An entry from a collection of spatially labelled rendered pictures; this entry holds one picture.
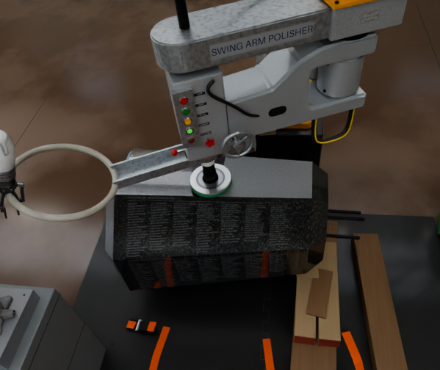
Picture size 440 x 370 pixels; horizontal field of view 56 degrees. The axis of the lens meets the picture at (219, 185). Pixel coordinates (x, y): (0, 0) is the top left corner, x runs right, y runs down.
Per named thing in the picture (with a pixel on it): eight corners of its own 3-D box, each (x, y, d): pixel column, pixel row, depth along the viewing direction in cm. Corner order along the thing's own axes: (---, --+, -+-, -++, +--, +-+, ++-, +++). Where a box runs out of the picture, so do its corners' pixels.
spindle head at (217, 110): (249, 118, 205) (244, 35, 171) (264, 147, 190) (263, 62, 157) (179, 136, 201) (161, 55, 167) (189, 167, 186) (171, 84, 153)
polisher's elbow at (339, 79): (308, 81, 195) (311, 44, 181) (344, 70, 198) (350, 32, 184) (329, 103, 183) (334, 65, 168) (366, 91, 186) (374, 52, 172)
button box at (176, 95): (200, 140, 178) (190, 85, 157) (201, 144, 176) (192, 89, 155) (182, 144, 177) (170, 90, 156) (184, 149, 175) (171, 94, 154)
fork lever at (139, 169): (246, 127, 206) (245, 119, 203) (258, 152, 194) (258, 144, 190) (112, 167, 201) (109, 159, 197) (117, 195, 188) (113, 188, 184)
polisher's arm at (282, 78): (341, 100, 212) (356, 8, 176) (364, 128, 197) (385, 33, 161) (205, 137, 204) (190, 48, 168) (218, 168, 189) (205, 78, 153)
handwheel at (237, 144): (248, 140, 190) (247, 115, 179) (255, 155, 184) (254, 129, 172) (217, 149, 189) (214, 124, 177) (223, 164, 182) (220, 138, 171)
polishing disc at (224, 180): (238, 172, 214) (238, 170, 213) (218, 200, 202) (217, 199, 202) (203, 160, 222) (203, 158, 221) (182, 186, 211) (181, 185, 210)
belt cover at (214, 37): (367, 6, 179) (374, -35, 167) (399, 32, 163) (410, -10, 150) (153, 57, 169) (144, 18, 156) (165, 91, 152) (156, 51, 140)
